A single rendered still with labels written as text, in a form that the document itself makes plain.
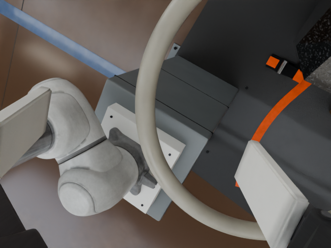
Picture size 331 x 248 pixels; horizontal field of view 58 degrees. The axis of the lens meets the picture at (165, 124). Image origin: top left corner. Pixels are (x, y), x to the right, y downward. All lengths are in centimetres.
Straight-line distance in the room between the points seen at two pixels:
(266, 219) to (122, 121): 84
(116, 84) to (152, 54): 61
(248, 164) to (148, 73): 26
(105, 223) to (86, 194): 171
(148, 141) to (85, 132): 38
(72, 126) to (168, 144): 31
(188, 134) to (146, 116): 53
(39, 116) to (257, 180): 13
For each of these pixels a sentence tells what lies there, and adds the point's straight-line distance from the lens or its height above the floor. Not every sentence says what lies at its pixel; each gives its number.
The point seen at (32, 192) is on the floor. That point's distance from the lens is 280.
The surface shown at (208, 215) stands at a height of 125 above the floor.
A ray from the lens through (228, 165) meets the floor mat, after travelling 186.
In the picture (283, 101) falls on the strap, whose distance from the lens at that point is 170.
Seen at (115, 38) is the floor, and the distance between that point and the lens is 192.
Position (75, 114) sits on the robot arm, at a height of 106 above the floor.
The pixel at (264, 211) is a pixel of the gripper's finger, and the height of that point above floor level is 153.
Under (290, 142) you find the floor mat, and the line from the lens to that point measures 177.
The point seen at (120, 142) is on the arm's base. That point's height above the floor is 89.
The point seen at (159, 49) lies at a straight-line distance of 42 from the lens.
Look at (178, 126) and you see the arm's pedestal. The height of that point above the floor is 80.
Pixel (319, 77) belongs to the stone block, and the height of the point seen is 62.
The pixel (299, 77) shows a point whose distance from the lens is 163.
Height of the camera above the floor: 167
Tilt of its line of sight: 63 degrees down
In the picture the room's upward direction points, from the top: 132 degrees counter-clockwise
